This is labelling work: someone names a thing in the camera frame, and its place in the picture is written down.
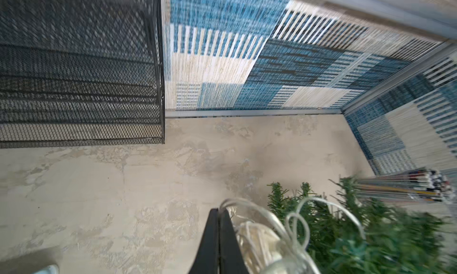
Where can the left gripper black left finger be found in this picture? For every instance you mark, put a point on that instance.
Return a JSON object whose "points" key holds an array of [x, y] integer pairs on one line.
{"points": [[207, 256]]}

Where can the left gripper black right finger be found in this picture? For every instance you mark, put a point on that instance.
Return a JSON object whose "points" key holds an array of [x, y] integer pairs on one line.
{"points": [[230, 258]]}

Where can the clear wire string lights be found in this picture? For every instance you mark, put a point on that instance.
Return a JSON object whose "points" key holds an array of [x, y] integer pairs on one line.
{"points": [[282, 247]]}

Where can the small green christmas tree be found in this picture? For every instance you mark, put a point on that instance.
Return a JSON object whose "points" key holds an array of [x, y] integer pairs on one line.
{"points": [[398, 241]]}

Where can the clear cup of pens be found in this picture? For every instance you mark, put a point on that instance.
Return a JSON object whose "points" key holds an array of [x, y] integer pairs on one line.
{"points": [[421, 185]]}

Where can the black mesh shelf rack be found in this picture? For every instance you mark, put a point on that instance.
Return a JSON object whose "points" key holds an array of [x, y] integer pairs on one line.
{"points": [[81, 72]]}

